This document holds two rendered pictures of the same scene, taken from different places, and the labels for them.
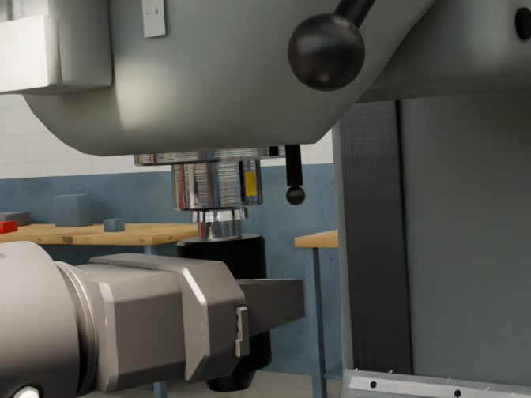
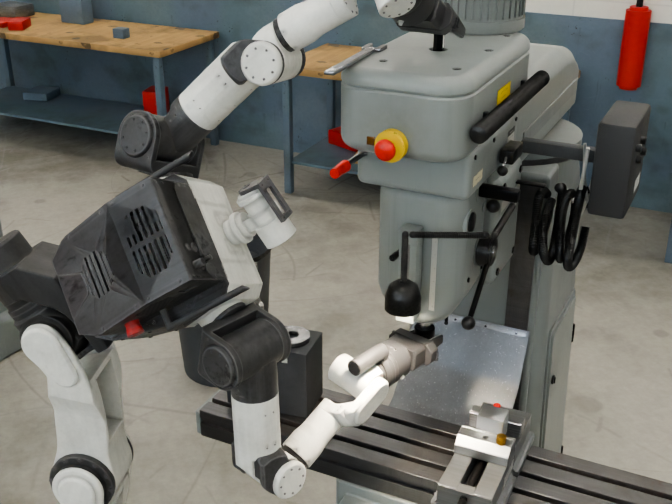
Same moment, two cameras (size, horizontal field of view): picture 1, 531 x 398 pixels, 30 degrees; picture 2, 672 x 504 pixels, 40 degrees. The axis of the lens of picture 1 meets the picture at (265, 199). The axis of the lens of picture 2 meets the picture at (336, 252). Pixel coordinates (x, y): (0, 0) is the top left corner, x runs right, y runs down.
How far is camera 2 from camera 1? 1.65 m
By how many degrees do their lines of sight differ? 24
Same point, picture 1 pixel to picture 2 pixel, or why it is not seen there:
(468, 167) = not seen: hidden behind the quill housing
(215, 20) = (443, 308)
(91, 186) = not seen: outside the picture
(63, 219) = (69, 17)
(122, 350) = (416, 363)
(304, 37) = (466, 324)
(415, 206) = not seen: hidden behind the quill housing
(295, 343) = (260, 125)
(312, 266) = (287, 87)
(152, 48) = (429, 311)
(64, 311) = (408, 359)
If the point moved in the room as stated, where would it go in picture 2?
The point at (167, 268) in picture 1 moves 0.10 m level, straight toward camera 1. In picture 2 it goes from (421, 343) to (438, 366)
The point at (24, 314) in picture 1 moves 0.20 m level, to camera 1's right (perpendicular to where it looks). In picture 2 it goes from (403, 362) to (492, 353)
